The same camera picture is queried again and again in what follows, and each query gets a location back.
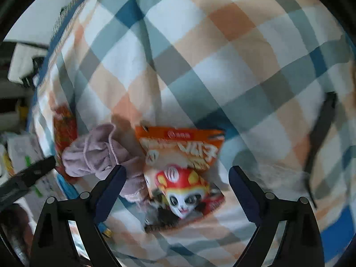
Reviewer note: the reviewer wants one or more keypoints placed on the white box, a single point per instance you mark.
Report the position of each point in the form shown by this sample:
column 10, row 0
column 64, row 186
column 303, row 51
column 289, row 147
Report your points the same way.
column 25, row 58

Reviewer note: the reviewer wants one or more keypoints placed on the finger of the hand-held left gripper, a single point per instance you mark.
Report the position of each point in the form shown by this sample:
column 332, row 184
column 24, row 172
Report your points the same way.
column 30, row 169

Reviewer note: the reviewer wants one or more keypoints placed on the lilac plush cloth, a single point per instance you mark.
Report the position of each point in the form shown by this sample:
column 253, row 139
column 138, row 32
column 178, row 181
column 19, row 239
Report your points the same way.
column 94, row 155

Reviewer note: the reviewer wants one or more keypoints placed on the orange cartoon snack packet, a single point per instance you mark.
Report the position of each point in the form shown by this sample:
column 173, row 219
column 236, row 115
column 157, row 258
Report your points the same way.
column 180, row 178

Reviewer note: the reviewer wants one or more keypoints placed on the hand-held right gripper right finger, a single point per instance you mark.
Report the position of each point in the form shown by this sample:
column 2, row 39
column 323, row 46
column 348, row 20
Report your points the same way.
column 246, row 192

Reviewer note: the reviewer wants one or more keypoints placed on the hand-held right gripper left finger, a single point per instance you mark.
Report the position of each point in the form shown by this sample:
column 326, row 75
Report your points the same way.
column 111, row 190

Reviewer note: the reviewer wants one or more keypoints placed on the red patterned packet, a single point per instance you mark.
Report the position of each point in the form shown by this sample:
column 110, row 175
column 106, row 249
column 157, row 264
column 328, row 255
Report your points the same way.
column 64, row 133

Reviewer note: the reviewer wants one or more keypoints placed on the plaid bed sheet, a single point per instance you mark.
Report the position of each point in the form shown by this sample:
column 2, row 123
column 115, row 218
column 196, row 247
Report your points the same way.
column 211, row 69

